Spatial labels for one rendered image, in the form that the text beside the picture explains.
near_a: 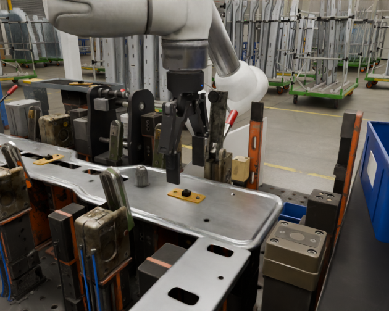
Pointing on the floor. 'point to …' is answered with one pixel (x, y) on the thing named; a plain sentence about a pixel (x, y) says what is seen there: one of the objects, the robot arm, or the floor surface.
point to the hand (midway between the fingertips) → (186, 165)
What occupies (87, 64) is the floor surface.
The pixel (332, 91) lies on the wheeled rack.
